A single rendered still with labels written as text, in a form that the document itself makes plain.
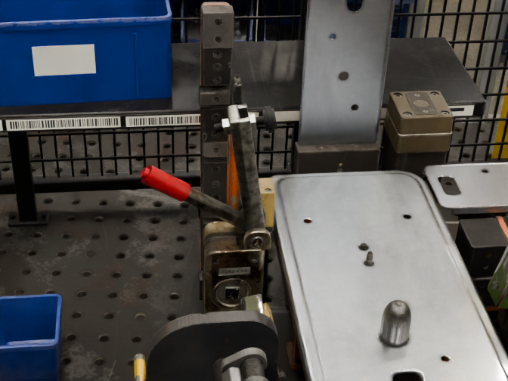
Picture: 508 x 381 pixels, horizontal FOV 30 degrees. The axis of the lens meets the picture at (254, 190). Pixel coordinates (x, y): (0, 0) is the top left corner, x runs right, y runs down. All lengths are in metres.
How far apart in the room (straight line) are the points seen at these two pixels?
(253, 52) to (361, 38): 0.29
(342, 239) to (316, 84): 0.24
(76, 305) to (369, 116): 0.55
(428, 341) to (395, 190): 0.29
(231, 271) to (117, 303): 0.47
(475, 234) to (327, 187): 0.20
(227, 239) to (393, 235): 0.23
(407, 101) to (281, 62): 0.24
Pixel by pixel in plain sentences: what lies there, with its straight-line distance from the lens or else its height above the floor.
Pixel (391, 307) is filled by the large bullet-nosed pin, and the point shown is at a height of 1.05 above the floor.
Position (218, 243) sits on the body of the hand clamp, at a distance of 1.08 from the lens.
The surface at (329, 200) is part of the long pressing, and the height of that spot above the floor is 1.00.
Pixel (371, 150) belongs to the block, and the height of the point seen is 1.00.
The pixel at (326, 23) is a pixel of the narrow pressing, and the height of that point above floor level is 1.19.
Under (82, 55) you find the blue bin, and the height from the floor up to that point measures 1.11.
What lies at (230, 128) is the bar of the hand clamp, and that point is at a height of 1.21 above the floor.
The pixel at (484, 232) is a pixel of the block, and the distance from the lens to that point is 1.27.
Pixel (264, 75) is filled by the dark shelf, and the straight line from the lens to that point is 1.47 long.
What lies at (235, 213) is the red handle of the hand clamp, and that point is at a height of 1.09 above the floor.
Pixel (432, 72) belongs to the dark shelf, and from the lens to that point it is 1.52.
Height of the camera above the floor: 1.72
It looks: 35 degrees down
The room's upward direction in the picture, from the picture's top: 2 degrees clockwise
